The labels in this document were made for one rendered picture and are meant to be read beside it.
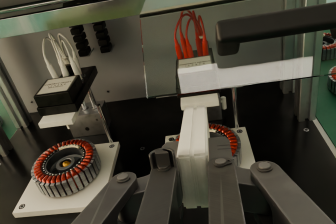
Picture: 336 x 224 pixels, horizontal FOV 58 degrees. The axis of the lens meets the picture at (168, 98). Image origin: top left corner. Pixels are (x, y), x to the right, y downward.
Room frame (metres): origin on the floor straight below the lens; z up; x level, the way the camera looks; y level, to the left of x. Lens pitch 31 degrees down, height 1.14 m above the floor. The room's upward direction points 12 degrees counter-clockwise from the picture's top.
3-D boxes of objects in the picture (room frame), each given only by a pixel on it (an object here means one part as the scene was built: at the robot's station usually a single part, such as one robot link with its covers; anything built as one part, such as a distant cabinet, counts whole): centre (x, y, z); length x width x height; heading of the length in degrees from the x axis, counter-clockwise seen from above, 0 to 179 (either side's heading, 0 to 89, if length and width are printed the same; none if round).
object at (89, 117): (0.55, 0.17, 0.80); 0.07 x 0.05 x 0.06; 82
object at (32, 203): (0.41, 0.20, 0.78); 0.15 x 0.15 x 0.01; 82
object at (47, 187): (0.41, 0.20, 0.80); 0.11 x 0.11 x 0.04
